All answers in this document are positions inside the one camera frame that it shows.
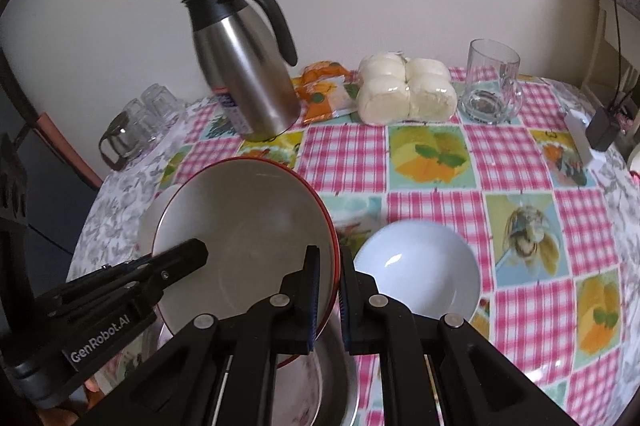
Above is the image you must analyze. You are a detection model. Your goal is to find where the dark cabinet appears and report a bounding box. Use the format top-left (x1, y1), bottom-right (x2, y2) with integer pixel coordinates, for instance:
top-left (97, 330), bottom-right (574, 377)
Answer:
top-left (0, 51), bottom-right (101, 282)

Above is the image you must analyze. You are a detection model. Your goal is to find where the glass pot with black handle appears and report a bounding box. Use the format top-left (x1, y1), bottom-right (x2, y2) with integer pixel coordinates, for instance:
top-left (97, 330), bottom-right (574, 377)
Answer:
top-left (98, 112), bottom-right (146, 172)

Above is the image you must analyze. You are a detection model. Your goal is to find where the stainless steel thermos jug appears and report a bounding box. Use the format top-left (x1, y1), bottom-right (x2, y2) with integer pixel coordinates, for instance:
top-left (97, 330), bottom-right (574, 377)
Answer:
top-left (181, 0), bottom-right (302, 143)

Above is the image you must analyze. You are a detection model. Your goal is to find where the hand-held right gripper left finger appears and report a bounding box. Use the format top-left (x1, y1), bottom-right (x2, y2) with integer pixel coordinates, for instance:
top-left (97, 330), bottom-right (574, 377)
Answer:
top-left (75, 245), bottom-right (322, 426)

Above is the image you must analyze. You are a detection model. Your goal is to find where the strawberry print bowl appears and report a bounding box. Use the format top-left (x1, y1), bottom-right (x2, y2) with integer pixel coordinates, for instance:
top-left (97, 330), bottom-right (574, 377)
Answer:
top-left (150, 157), bottom-right (342, 369)

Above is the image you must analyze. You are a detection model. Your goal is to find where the black charger cable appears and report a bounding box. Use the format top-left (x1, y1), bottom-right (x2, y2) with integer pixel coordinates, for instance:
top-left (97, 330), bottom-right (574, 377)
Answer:
top-left (607, 0), bottom-right (640, 112)

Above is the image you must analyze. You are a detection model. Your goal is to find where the black charger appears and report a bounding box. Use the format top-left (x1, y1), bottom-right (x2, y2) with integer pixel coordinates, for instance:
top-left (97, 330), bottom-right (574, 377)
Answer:
top-left (586, 106), bottom-right (623, 152)

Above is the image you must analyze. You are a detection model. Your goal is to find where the small pale blue bowl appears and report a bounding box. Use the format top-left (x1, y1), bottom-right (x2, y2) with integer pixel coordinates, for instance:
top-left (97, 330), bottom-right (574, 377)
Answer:
top-left (353, 220), bottom-right (482, 322)

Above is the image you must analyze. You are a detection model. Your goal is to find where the orange snack packet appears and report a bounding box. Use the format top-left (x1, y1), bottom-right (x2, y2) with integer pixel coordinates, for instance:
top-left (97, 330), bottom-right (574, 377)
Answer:
top-left (291, 61), bottom-right (361, 124)

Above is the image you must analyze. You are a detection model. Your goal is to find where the clear glass mug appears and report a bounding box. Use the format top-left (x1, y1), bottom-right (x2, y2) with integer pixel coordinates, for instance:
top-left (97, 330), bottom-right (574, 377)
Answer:
top-left (459, 38), bottom-right (525, 126)

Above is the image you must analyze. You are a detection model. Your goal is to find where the pink checked tablecloth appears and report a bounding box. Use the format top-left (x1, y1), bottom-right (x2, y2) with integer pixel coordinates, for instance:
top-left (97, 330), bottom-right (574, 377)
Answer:
top-left (160, 66), bottom-right (631, 426)

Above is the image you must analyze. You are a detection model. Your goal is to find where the clear glass cup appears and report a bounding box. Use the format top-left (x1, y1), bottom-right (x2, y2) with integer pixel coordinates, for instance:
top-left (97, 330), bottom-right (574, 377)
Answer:
top-left (120, 98), bottom-right (161, 142)
top-left (141, 83), bottom-right (183, 132)

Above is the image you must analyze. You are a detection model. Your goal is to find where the white adapter box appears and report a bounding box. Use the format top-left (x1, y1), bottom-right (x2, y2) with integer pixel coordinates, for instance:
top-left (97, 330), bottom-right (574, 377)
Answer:
top-left (565, 108), bottom-right (606, 167)

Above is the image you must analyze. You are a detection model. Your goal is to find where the reddish brown board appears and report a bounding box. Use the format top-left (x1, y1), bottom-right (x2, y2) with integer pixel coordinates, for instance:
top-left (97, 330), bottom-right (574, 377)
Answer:
top-left (35, 112), bottom-right (103, 189)

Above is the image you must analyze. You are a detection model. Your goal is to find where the bag of steamed buns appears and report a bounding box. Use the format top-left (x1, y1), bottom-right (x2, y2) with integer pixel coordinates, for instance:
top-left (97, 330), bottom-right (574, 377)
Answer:
top-left (356, 51), bottom-right (458, 126)

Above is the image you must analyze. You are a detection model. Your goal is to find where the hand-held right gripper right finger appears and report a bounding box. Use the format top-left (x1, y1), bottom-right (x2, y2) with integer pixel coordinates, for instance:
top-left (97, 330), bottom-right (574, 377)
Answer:
top-left (340, 248), bottom-right (566, 426)

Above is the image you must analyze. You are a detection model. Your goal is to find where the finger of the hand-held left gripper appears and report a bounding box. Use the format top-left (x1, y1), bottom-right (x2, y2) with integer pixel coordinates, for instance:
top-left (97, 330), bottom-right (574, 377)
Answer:
top-left (37, 238), bottom-right (210, 318)

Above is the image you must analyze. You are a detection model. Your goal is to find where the round stainless steel plate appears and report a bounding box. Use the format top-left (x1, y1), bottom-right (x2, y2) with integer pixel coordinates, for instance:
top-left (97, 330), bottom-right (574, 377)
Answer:
top-left (142, 316), bottom-right (358, 426)

